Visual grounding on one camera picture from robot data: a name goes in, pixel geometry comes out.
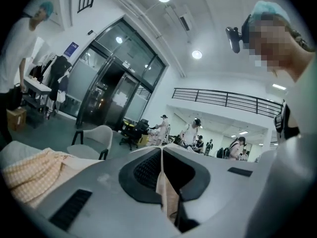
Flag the black head-worn camera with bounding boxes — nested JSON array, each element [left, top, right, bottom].
[[225, 15, 251, 54]]

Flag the clothes rack with garments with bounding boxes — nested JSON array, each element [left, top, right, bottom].
[[29, 54, 73, 104]]

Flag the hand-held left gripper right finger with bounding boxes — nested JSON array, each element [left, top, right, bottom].
[[163, 143, 272, 238]]

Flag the white armchair black legs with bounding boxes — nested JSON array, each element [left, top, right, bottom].
[[66, 124, 114, 161]]

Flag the black white chest strap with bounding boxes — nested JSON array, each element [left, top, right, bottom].
[[273, 102, 301, 141]]

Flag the blue wall poster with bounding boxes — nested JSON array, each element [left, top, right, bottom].
[[63, 41, 80, 58]]

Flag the black balcony railing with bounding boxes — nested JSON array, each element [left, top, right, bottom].
[[171, 87, 283, 116]]

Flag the white side table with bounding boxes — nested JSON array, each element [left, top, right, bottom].
[[22, 75, 53, 118]]

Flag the person's head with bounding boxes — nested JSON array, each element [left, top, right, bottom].
[[244, 8, 315, 83]]

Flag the ceiling air conditioner unit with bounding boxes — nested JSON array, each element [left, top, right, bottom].
[[163, 4, 197, 32]]

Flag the yellow black office chair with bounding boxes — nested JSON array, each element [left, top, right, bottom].
[[121, 120, 135, 136]]

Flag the black bag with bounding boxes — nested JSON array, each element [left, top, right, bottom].
[[6, 82, 25, 112]]

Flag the person's white shirt torso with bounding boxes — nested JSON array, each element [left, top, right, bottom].
[[282, 51, 317, 140]]

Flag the black framed glass door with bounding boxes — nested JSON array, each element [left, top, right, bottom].
[[75, 17, 167, 131]]

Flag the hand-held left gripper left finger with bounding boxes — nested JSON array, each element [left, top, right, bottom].
[[34, 147, 184, 238]]

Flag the teal hair cap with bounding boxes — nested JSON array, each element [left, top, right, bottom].
[[250, 0, 291, 23]]

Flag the cardboard box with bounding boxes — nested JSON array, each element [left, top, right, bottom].
[[6, 107, 27, 132]]

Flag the yellow checked tablecloth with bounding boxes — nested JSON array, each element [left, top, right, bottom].
[[1, 145, 179, 224]]

